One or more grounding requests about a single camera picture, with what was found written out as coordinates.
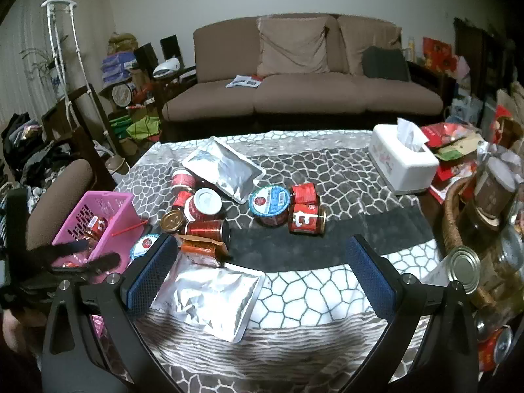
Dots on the red plastic stick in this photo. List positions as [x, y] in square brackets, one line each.
[129, 228]

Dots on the brown armchair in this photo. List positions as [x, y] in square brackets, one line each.
[61, 200]

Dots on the small red label jar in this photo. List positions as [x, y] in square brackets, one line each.
[181, 200]

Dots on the white garment steamer stand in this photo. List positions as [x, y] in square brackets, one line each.
[52, 28]

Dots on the green bags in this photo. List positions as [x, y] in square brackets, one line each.
[139, 129]

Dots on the brown bag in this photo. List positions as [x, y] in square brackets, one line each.
[123, 43]

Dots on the flat silver foil pouch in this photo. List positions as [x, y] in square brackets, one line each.
[223, 168]

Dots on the white paper leaflets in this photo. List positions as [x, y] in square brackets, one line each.
[243, 82]

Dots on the tan sofa back cushion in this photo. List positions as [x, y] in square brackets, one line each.
[368, 32]

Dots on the crumpled silver foil pouch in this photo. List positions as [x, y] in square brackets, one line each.
[208, 299]

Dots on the red and white cup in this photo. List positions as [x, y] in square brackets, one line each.
[183, 180]

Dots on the person's left forearm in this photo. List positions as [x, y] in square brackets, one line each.
[14, 329]

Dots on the dark wooden chair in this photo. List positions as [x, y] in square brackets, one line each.
[88, 147]

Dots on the red label glass jar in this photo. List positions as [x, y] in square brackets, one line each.
[305, 194]

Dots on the white dome device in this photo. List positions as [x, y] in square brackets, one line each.
[167, 67]

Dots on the pile of clothes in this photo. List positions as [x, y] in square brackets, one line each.
[24, 143]

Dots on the red soda can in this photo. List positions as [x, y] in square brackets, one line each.
[493, 350]

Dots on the large glass jar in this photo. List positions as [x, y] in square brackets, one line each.
[489, 188]

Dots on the potted plant blue white vase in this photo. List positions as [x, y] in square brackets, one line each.
[55, 80]

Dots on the white lid red cup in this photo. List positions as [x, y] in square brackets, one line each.
[204, 202]

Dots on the round cookie tin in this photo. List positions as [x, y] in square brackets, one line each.
[122, 94]

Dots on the brown wicker basket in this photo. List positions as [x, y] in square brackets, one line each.
[452, 221]

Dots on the tan square cushion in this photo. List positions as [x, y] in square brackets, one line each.
[292, 47]

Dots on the gold lid sauce jar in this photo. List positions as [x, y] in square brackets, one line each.
[172, 221]

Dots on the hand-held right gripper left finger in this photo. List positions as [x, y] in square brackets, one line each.
[151, 272]

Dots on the dark grey cushion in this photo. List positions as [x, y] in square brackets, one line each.
[385, 63]

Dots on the brown sofa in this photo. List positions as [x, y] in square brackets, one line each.
[311, 98]

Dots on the silver tin can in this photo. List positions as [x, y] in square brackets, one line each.
[462, 268]

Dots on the dark wooden cabinet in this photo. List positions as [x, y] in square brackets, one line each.
[483, 53]

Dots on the white tissue box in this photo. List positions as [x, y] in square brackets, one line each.
[403, 163]

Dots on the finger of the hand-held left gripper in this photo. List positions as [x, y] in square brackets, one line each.
[98, 263]
[73, 249]

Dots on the stack of blue boxes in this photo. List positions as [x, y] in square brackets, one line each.
[116, 67]

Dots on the black speaker box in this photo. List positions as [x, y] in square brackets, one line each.
[145, 55]
[171, 47]

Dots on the blue lid red cup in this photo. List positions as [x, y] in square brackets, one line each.
[143, 245]
[270, 202]

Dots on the orange sauce packet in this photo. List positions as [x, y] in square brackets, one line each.
[202, 247]

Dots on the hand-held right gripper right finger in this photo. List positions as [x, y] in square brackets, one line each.
[368, 278]

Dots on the red metallic can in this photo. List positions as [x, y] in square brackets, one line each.
[206, 229]

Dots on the red can white label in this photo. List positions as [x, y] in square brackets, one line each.
[305, 219]

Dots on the pile of red packaging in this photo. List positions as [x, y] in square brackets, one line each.
[450, 143]

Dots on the red gift box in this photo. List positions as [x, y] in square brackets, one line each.
[440, 55]

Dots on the pink plastic basket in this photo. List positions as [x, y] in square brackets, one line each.
[104, 208]

